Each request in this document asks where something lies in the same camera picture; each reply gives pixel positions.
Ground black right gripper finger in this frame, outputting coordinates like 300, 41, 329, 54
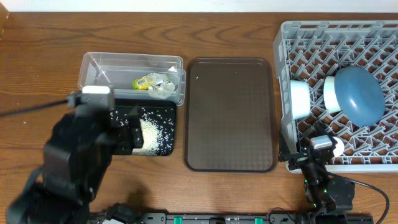
278, 132, 292, 162
315, 121, 330, 137

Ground pink cup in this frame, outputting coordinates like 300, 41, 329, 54
331, 137, 345, 157

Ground mint green bowl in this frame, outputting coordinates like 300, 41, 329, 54
323, 76, 341, 113

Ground light blue rice bowl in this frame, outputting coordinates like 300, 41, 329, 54
290, 80, 311, 120

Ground blue plate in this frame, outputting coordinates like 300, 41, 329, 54
334, 67, 386, 127

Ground yellow green snack wrapper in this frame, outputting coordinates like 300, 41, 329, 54
132, 73, 171, 90

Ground white tissue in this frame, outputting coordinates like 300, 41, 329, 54
147, 82, 175, 100

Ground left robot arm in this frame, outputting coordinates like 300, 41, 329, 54
6, 86, 144, 223

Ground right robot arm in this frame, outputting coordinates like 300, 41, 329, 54
278, 125, 355, 223

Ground grey dishwasher rack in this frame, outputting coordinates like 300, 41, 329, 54
273, 21, 397, 173

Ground spilled white rice pile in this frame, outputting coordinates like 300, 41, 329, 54
132, 106, 176, 156

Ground black plastic tray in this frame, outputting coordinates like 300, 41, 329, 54
110, 99, 177, 156

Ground clear plastic bin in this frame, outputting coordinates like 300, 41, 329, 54
78, 52, 186, 106

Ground brown serving tray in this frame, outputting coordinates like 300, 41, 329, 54
183, 57, 279, 174

